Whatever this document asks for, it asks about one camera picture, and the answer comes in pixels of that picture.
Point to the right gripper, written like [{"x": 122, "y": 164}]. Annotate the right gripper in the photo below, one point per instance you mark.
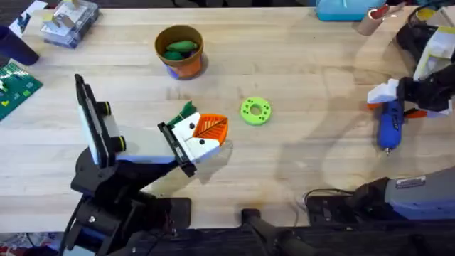
[{"x": 430, "y": 92}]

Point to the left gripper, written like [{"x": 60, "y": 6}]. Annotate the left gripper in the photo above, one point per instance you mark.
[{"x": 145, "y": 142}]

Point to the blue electric screwdriver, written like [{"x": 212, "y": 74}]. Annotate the blue electric screwdriver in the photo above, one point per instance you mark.
[{"x": 389, "y": 131}]

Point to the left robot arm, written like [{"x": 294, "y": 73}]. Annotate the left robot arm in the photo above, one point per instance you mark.
[{"x": 106, "y": 213}]

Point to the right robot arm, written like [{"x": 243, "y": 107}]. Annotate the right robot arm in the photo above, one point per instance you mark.
[{"x": 419, "y": 195}]

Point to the toy vegetable with green leaves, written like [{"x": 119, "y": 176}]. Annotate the toy vegetable with green leaves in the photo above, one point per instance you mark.
[{"x": 185, "y": 110}]

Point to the green disc with holes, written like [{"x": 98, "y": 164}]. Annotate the green disc with holes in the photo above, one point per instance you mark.
[{"x": 256, "y": 111}]

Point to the orange tub with toy vegetables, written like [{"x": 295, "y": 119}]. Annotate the orange tub with toy vegetables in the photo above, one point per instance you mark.
[{"x": 179, "y": 67}]

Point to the blue plastic box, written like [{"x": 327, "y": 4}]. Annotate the blue plastic box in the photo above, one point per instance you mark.
[{"x": 346, "y": 10}]

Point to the clear plastic box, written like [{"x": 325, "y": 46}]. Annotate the clear plastic box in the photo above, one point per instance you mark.
[{"x": 69, "y": 23}]

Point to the green board with blocks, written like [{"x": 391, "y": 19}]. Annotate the green board with blocks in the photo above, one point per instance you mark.
[{"x": 16, "y": 89}]

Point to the dark blue cup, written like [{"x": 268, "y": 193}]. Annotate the dark blue cup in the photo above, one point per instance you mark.
[{"x": 16, "y": 48}]

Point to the white paper card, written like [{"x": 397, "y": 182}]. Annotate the white paper card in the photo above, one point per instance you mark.
[{"x": 26, "y": 17}]

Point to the black rail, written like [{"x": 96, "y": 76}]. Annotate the black rail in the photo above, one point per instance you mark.
[{"x": 320, "y": 238}]

